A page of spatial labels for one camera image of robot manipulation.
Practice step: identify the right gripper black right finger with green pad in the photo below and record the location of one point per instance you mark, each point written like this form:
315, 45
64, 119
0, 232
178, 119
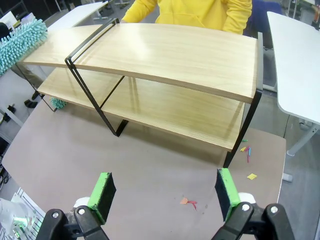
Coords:
228, 192

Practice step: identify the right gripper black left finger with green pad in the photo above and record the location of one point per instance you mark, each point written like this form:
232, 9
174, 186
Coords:
100, 197

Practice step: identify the teal microfiber duster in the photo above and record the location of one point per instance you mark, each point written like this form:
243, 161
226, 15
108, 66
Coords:
58, 103
22, 42

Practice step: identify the yellow paper scrap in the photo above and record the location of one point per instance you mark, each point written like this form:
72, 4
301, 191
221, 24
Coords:
243, 149
252, 176

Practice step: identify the red paper scrap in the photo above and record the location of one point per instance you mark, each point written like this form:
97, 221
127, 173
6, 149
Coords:
193, 203

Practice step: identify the orange paper scrap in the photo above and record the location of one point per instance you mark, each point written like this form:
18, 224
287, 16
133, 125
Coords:
184, 200

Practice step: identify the pink and blue paper scraps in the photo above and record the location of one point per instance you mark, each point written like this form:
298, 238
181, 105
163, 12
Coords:
248, 150

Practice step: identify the white desk with grey legs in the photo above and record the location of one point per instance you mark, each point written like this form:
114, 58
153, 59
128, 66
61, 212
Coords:
295, 62

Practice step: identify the blue chair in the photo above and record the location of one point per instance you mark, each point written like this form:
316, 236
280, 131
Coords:
260, 17

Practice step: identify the white table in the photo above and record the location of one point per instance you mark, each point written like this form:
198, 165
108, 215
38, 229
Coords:
75, 13

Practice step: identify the person in yellow hoodie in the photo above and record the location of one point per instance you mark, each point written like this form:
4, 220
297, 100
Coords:
190, 10

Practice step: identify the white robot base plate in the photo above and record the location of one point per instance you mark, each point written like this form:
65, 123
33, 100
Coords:
17, 215

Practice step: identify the wooden shelf black metal frame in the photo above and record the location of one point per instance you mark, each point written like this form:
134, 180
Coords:
175, 50

